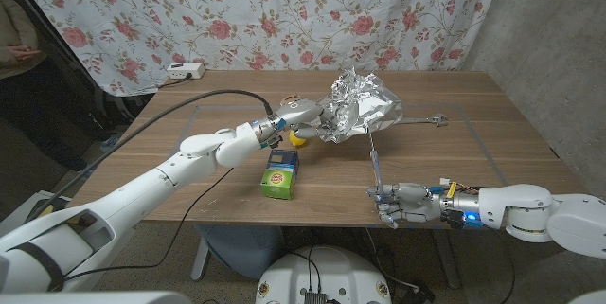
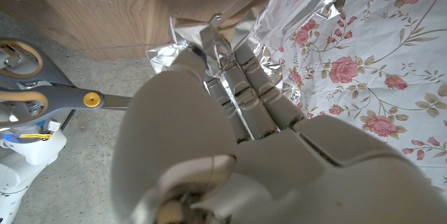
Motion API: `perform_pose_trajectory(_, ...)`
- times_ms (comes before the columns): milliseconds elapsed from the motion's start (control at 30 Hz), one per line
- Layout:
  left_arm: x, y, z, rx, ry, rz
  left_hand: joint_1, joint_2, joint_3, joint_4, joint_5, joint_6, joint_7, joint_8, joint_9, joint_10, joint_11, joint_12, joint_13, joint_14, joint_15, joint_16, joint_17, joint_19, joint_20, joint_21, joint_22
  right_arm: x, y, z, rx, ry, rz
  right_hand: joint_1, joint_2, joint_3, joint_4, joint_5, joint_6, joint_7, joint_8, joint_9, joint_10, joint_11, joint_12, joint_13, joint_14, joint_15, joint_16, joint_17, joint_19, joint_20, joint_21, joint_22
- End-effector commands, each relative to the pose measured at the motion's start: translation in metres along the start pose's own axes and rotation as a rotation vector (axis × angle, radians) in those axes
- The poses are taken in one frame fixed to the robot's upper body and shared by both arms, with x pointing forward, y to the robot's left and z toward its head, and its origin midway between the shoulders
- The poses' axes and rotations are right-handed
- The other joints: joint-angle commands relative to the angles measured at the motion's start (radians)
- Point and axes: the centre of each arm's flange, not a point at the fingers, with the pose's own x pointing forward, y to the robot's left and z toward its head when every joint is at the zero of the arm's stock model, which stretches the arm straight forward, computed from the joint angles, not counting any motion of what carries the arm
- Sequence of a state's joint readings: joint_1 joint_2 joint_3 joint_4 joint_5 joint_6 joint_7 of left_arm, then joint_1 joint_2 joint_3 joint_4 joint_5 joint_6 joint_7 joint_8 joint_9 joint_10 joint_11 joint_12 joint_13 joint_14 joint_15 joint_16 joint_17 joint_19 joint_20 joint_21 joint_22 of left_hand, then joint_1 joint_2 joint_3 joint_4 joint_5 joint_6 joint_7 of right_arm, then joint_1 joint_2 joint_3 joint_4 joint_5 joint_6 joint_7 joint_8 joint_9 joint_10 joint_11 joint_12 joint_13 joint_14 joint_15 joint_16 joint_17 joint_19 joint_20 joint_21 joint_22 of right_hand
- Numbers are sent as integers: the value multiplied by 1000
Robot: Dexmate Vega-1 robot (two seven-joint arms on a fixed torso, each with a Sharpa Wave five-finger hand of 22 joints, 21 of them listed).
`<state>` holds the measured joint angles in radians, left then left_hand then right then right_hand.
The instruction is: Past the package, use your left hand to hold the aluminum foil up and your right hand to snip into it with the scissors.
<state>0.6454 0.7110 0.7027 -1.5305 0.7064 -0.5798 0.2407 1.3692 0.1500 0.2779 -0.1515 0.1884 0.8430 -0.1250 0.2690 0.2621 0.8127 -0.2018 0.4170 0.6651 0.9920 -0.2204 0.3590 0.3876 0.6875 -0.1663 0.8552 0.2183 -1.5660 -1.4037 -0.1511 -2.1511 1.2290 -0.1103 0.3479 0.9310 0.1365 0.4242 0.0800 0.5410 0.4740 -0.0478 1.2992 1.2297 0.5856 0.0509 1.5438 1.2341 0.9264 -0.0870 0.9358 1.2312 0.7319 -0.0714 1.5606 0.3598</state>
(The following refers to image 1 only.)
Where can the large aluminum foil sheet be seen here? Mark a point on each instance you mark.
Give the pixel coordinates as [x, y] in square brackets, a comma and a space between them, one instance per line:
[360, 105]

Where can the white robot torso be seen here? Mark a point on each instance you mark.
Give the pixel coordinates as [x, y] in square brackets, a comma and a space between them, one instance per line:
[326, 271]

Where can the silver metal tool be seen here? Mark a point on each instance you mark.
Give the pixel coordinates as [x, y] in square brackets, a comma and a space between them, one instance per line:
[428, 119]

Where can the black power adapter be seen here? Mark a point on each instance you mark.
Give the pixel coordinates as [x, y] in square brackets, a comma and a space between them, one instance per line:
[419, 295]

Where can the grey blue stool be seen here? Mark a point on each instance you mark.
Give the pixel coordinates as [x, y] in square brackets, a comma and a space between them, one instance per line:
[241, 247]

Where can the person in beige jacket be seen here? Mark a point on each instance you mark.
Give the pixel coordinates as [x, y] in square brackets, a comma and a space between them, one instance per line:
[14, 34]

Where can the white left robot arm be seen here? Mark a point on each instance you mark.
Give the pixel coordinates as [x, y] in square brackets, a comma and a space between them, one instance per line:
[142, 195]

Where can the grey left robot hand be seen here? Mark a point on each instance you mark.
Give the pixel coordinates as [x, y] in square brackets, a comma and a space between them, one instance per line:
[298, 114]

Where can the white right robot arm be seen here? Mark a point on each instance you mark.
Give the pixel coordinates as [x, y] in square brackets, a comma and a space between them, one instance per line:
[544, 216]

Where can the green blue sponge package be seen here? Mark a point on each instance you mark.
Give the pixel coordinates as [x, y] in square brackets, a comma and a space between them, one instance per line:
[279, 173]

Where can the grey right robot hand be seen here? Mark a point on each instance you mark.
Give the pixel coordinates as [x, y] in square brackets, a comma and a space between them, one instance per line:
[412, 202]

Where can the yellow lemon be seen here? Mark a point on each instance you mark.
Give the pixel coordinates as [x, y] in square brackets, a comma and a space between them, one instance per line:
[297, 140]

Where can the white power strip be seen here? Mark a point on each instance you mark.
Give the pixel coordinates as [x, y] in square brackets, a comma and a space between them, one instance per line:
[184, 70]

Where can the white robot body panel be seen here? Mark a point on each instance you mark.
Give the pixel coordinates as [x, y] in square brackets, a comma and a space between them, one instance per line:
[94, 298]

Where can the yellow black floor mat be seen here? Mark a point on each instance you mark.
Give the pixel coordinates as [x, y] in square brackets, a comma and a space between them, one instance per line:
[45, 207]

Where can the floral backdrop cloth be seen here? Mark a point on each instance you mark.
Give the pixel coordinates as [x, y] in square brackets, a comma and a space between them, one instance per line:
[189, 10]

